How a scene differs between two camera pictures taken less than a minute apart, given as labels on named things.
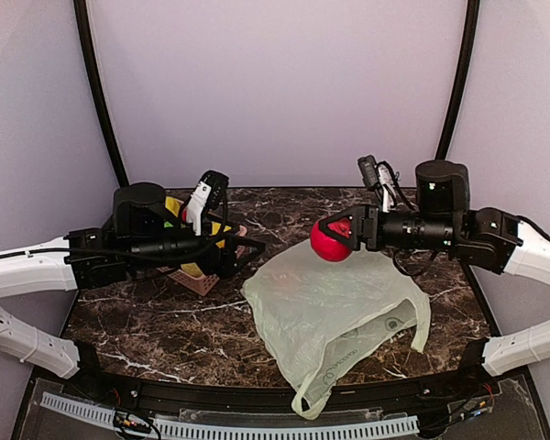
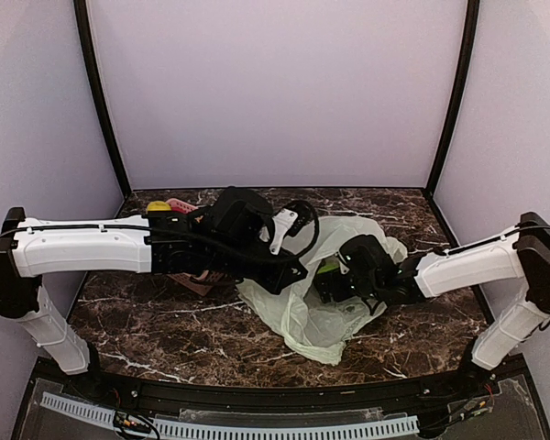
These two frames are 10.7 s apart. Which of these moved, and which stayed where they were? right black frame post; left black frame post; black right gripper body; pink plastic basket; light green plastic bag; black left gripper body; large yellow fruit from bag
Moved: black right gripper body; light green plastic bag; large yellow fruit from bag; black left gripper body
Stayed: left black frame post; pink plastic basket; right black frame post
